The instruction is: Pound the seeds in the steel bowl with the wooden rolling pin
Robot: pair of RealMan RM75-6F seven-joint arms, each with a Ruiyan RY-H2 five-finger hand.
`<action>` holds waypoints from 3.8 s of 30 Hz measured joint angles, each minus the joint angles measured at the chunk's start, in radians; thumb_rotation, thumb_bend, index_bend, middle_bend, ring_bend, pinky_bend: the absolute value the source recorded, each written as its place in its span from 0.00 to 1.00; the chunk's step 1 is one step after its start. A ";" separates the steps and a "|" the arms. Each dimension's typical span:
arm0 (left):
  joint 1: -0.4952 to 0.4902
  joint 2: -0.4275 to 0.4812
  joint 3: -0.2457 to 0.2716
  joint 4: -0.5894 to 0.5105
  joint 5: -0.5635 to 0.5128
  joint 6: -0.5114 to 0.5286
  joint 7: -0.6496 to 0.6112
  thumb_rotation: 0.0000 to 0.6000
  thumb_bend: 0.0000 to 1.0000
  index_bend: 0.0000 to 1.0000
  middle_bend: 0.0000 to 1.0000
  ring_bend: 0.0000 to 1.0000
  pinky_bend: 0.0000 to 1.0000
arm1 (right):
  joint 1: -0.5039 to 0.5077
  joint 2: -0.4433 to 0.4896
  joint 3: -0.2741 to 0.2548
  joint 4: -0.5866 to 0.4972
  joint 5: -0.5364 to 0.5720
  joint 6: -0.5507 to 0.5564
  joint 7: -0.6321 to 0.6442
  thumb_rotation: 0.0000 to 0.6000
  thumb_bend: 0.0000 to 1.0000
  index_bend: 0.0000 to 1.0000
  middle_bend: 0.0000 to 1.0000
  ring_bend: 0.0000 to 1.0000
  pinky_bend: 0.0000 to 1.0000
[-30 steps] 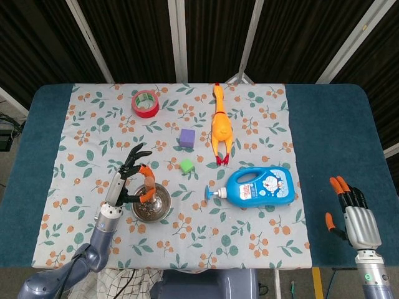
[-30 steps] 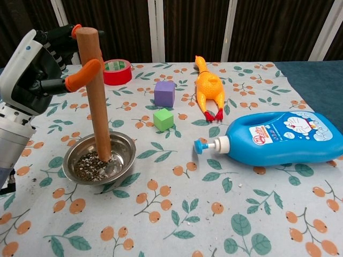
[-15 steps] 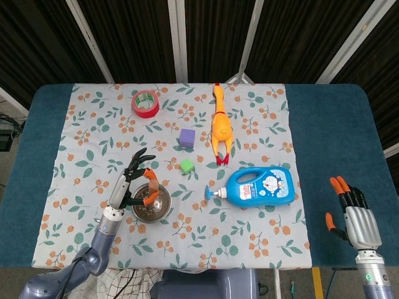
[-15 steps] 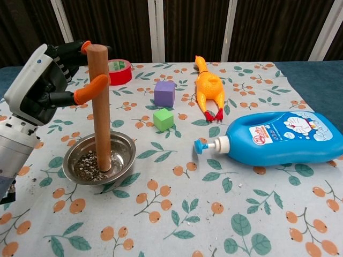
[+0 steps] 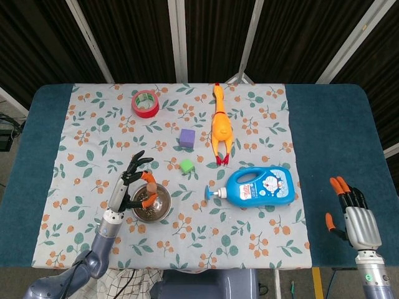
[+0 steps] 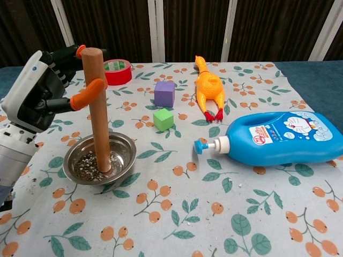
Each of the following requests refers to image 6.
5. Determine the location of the stainless steel bowl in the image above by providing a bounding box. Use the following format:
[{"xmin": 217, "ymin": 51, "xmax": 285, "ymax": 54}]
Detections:
[{"xmin": 62, "ymin": 133, "xmax": 137, "ymax": 186}]

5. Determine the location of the white partition frame post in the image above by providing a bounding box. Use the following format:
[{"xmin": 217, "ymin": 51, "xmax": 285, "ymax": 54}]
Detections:
[
  {"xmin": 308, "ymin": 0, "xmax": 343, "ymax": 62},
  {"xmin": 50, "ymin": 0, "xmax": 77, "ymax": 49},
  {"xmin": 147, "ymin": 0, "xmax": 166, "ymax": 63},
  {"xmin": 221, "ymin": 0, "xmax": 238, "ymax": 62}
]

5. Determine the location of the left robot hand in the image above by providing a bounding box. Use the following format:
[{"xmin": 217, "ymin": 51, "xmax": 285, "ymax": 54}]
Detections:
[{"xmin": 1, "ymin": 44, "xmax": 108, "ymax": 134}]

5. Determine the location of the wooden stick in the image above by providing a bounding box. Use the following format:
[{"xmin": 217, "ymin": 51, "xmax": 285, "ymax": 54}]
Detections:
[{"xmin": 81, "ymin": 47, "xmax": 112, "ymax": 172}]

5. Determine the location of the green foam cube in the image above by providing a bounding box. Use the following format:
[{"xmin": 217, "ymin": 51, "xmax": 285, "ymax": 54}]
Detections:
[{"xmin": 153, "ymin": 108, "xmax": 174, "ymax": 132}]

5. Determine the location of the floral print tablecloth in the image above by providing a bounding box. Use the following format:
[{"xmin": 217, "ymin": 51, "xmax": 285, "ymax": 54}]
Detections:
[{"xmin": 0, "ymin": 62, "xmax": 343, "ymax": 257}]

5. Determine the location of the yellow rubber chicken toy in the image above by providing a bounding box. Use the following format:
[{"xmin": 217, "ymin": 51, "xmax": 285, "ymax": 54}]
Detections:
[{"xmin": 195, "ymin": 55, "xmax": 225, "ymax": 123}]

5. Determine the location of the red tape roll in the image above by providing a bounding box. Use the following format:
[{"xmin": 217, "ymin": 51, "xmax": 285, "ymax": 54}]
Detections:
[{"xmin": 103, "ymin": 59, "xmax": 133, "ymax": 86}]

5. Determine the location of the purple foam cube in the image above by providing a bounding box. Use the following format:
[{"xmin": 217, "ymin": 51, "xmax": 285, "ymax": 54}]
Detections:
[{"xmin": 154, "ymin": 81, "xmax": 176, "ymax": 108}]

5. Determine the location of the blue detergent pump bottle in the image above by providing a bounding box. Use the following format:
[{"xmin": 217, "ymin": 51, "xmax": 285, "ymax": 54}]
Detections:
[{"xmin": 193, "ymin": 111, "xmax": 343, "ymax": 167}]

